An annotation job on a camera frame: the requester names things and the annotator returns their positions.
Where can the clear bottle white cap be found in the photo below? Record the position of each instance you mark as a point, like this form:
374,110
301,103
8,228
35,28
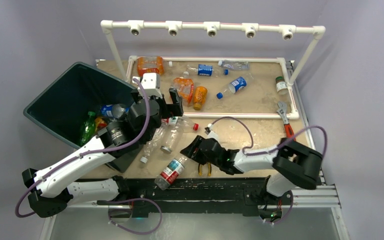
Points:
150,146

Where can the clear crushed bottle back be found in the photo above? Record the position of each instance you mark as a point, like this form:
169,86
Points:
234,65

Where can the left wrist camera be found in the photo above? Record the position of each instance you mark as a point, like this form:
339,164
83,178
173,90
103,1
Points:
151,83

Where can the white PVC pipe frame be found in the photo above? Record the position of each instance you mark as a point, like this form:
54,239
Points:
173,28

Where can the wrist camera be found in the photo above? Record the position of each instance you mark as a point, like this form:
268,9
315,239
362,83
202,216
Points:
151,83
210,133

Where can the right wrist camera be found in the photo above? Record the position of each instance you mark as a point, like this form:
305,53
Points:
210,133

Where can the red handled adjustable wrench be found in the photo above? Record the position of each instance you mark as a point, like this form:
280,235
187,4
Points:
281,111

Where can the large crushed orange label bottle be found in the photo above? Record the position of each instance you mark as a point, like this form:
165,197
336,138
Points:
152,64

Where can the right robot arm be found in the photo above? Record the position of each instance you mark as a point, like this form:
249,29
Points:
297,165

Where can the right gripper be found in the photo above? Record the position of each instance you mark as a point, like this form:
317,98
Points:
189,150

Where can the red label bottle red cap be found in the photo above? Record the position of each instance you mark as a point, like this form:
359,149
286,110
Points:
185,122

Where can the small orange juice bottle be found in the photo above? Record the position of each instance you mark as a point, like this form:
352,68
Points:
199,97

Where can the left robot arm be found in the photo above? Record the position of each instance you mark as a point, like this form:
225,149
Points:
52,189

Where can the Pepsi bottle blue cap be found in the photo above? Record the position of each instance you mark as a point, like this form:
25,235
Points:
235,86

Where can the dark green plastic bin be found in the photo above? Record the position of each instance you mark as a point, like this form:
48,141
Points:
62,107

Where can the blue label bottle back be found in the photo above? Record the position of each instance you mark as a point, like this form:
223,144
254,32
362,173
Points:
206,70

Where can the red label water bottle front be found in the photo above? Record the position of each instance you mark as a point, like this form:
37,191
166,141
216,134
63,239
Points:
171,172

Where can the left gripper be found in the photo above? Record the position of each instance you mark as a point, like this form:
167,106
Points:
171,110

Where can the small jar green lid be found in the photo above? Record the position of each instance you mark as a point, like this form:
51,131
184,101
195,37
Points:
281,85

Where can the clear bottle silver cap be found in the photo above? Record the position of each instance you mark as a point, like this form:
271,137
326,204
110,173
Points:
171,138

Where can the orange juice bottle orange cap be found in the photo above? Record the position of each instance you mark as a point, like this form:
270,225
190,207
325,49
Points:
100,123

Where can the green plastic bottle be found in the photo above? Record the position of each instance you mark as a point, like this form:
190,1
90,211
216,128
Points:
87,129

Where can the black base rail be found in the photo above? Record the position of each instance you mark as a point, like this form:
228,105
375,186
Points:
243,196

